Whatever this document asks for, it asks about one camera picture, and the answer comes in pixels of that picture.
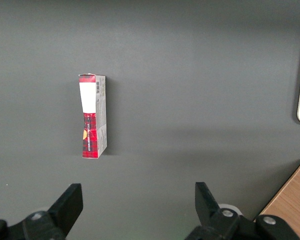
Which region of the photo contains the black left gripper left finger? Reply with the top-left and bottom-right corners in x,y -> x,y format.
0,183 -> 84,240

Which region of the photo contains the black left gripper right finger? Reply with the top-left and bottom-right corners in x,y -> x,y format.
184,181 -> 300,240

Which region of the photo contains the wooden drawer cabinet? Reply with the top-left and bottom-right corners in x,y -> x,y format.
253,158 -> 300,240

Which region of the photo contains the red plaid carton box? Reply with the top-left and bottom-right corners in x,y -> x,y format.
78,73 -> 108,159

